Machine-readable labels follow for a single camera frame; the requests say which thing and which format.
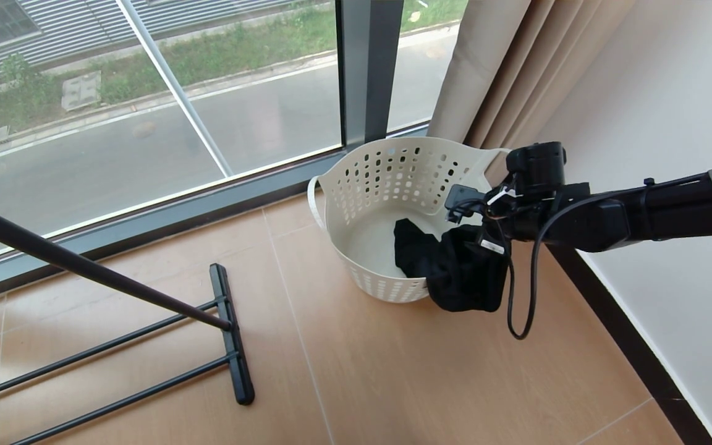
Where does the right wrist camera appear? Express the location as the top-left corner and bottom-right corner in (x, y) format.
(444, 184), (488, 223)

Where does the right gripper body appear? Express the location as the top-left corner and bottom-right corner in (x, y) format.
(477, 197), (539, 255)

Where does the white laundry basket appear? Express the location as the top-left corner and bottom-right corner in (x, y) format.
(308, 137), (512, 304)

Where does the beige curtain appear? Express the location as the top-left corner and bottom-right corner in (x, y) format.
(427, 0), (638, 186)

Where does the black clothes rack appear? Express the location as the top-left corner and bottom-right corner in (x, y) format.
(0, 197), (255, 445)

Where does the black garment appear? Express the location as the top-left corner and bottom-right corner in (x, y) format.
(393, 218), (511, 313)

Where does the window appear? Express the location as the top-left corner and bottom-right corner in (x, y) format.
(0, 0), (469, 308)

